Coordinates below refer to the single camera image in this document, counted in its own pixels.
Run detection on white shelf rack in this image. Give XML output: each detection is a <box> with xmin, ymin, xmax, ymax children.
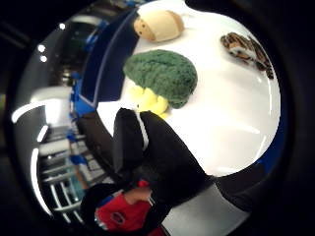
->
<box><xmin>38</xmin><ymin>124</ymin><xmax>109</xmax><ymax>224</ymax></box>

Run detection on green broccoli plush toy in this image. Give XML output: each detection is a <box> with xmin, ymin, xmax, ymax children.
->
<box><xmin>122</xmin><ymin>49</ymin><xmax>199</xmax><ymax>116</ymax></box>

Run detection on blue partition panel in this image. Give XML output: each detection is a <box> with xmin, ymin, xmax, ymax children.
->
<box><xmin>79</xmin><ymin>8</ymin><xmax>142</xmax><ymax>110</ymax></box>

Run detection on beige bread plush toy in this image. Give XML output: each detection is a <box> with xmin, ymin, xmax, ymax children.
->
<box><xmin>132</xmin><ymin>9</ymin><xmax>186</xmax><ymax>43</ymax></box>

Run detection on spotted brown plush toy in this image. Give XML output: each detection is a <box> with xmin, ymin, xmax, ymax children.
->
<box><xmin>220</xmin><ymin>31</ymin><xmax>275</xmax><ymax>81</ymax></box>

